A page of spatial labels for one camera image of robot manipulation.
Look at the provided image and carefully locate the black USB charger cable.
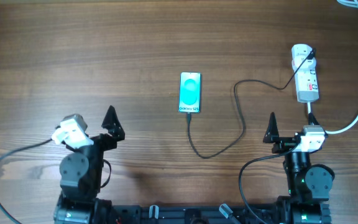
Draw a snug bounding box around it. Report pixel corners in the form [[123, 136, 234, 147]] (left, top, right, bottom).
[[185, 48, 317, 159]]

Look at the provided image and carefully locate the teal Galaxy smartphone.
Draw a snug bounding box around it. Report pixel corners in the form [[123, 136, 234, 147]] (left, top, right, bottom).
[[178, 72, 201, 113]]

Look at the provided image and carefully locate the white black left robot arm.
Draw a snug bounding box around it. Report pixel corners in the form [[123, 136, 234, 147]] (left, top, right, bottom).
[[52, 106, 125, 224]]

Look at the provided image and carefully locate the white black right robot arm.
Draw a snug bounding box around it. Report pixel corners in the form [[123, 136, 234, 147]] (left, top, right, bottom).
[[263, 113, 335, 224]]

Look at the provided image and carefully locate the white power strip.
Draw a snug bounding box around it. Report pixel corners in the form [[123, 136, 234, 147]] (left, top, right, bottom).
[[291, 44, 319, 103]]

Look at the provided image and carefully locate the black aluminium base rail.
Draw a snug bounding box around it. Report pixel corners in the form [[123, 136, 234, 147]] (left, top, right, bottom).
[[53, 204, 333, 224]]

